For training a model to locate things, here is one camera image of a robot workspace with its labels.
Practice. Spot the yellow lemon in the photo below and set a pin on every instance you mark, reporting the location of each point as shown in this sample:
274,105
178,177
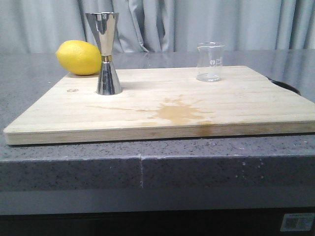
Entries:
79,57

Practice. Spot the steel double jigger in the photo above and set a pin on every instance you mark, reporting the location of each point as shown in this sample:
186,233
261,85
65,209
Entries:
103,26

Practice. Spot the grey curtain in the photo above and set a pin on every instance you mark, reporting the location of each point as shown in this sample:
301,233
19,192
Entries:
40,26

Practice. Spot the glass beaker with liquid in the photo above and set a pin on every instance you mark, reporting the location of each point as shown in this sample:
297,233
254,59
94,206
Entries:
210,61

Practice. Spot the wooden cutting board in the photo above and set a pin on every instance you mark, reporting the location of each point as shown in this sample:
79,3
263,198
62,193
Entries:
161,103

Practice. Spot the white QR code label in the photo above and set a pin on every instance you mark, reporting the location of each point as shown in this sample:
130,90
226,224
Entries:
297,222

